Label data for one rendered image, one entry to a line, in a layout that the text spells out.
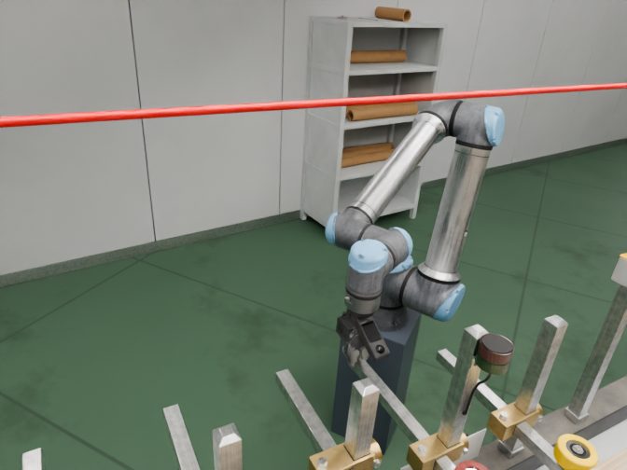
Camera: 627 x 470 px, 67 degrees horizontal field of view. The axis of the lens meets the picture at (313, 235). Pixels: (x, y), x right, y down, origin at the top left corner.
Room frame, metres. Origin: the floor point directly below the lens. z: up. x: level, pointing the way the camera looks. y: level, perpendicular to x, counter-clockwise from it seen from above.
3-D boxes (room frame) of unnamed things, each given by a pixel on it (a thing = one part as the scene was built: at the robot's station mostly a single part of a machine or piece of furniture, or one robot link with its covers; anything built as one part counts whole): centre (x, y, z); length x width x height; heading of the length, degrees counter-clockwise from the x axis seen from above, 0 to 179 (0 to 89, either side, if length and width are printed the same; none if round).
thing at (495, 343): (0.70, -0.35, 1.07); 0.06 x 0.06 x 0.22; 29
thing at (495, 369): (0.70, -0.35, 1.14); 0.06 x 0.06 x 0.02
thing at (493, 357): (0.70, -0.35, 1.17); 0.06 x 0.06 x 0.02
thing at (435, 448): (0.72, -0.31, 0.85); 0.14 x 0.06 x 0.05; 119
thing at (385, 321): (1.53, -0.30, 0.65); 0.19 x 0.19 x 0.10
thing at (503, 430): (0.85, -0.52, 0.83); 0.14 x 0.06 x 0.05; 119
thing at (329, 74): (3.69, -0.38, 0.78); 0.90 x 0.45 x 1.55; 125
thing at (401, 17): (3.76, -0.46, 1.59); 0.30 x 0.08 x 0.08; 35
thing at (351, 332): (1.01, -0.13, 0.97); 0.09 x 0.08 x 0.12; 29
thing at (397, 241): (1.10, -0.19, 1.14); 0.12 x 0.12 x 0.09; 55
